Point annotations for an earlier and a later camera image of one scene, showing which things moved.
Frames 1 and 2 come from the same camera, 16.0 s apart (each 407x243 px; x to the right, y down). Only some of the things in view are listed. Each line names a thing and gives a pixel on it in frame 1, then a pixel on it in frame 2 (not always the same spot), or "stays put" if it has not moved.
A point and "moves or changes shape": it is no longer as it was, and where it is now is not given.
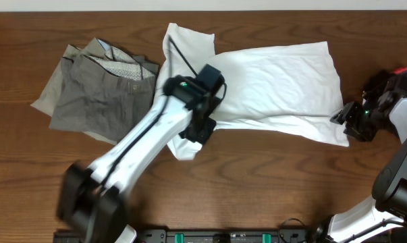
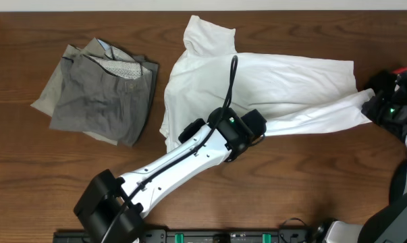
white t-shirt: x=293 y=88 moves or changes shape
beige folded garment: x=45 y=99 stays put
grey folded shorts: x=103 y=92 stays put
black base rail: x=209 y=235 stays put
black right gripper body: x=362 y=124 → x=383 y=110
